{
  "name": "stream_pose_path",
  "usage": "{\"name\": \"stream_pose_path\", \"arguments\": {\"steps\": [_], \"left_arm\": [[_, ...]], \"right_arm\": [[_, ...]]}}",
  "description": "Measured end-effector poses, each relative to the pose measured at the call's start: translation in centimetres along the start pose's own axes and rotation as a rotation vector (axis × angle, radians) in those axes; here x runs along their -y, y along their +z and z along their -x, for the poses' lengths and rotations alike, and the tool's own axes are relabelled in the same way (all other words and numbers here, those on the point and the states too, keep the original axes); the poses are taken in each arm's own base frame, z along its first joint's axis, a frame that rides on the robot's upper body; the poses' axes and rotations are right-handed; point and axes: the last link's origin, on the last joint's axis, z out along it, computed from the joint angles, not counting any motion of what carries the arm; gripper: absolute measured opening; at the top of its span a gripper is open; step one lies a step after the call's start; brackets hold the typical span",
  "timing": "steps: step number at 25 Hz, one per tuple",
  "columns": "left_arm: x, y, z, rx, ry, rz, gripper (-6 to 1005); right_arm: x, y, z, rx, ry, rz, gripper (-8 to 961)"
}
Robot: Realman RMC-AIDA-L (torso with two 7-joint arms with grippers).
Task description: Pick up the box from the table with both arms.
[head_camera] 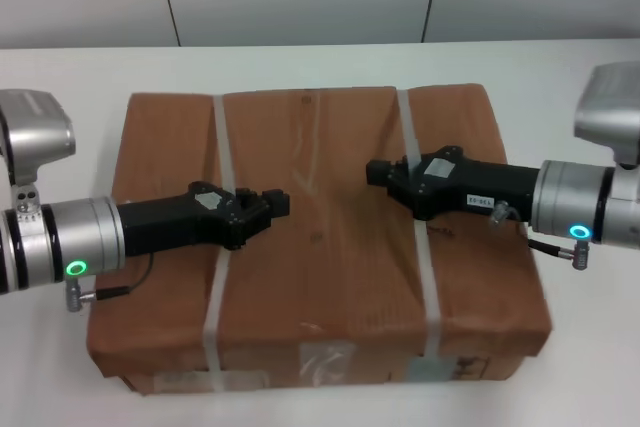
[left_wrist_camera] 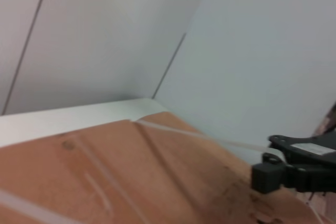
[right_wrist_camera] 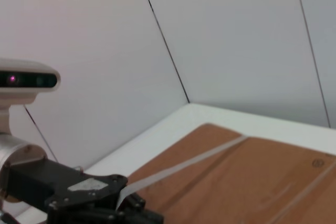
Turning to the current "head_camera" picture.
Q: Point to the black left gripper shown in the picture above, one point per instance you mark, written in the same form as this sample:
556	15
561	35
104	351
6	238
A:
165	222

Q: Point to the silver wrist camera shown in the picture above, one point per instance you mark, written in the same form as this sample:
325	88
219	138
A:
607	107
35	127

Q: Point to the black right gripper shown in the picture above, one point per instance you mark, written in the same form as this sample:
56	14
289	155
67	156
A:
475	187

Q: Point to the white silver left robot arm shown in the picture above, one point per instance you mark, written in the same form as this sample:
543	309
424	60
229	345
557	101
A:
65	247

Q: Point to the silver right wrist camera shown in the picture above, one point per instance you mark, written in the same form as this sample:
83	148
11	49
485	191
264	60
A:
607	107

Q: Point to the brown cardboard box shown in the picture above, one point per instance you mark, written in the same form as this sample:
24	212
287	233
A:
325	272

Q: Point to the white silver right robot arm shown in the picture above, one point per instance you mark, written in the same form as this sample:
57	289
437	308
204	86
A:
575	202

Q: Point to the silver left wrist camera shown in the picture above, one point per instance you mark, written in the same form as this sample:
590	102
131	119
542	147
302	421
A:
35	127

